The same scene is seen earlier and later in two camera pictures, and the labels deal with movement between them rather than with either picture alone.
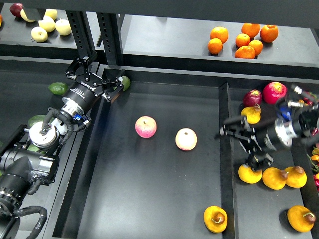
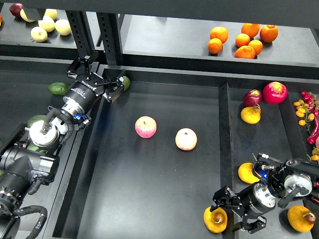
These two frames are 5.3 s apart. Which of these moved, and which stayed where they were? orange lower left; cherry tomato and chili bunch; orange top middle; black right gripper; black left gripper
Moved: black right gripper; cherry tomato and chili bunch
Stayed: orange lower left; orange top middle; black left gripper
